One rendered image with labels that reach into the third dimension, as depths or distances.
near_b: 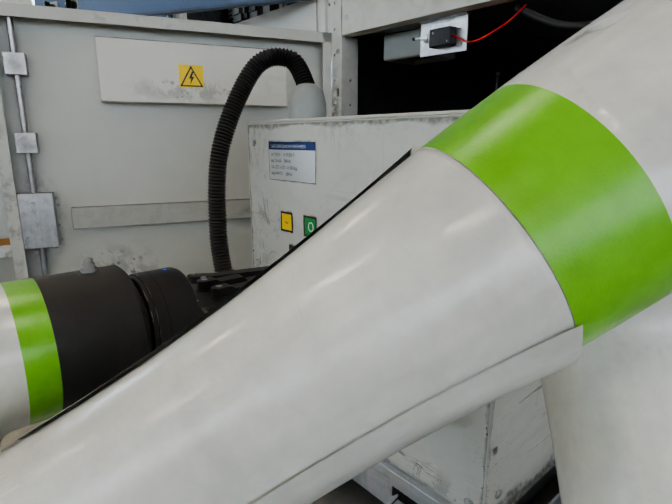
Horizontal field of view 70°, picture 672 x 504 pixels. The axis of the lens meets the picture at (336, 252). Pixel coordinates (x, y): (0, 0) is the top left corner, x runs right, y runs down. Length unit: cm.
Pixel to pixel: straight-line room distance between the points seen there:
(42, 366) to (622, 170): 31
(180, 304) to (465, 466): 41
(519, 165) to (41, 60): 94
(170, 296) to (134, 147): 69
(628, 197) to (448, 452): 50
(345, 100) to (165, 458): 94
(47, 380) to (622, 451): 34
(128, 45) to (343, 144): 49
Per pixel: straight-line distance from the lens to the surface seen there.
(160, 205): 102
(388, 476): 74
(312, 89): 80
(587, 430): 35
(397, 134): 60
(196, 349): 20
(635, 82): 21
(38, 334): 33
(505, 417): 62
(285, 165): 77
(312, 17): 116
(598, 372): 35
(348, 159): 66
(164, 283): 37
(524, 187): 18
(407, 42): 103
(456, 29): 93
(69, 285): 35
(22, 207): 102
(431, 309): 17
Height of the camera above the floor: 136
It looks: 13 degrees down
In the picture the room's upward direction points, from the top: straight up
